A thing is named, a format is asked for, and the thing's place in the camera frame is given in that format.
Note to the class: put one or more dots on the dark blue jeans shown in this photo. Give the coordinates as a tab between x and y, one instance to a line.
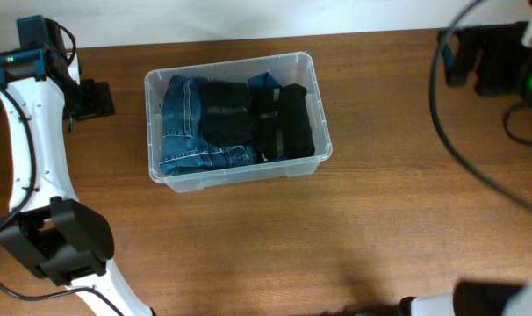
184	149

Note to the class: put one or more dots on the clear plastic storage bin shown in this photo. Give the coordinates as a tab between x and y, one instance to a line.
286	68

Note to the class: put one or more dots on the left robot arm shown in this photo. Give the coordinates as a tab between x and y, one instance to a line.
48	230

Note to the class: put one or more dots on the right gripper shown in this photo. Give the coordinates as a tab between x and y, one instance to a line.
481	39

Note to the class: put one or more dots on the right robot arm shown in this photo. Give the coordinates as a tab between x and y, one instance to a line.
478	297

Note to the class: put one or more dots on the blue shirt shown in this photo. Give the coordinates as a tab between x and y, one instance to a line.
264	80

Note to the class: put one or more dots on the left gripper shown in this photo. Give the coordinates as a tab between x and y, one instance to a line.
96	99

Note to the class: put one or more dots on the black garment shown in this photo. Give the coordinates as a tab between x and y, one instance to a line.
283	125
227	120

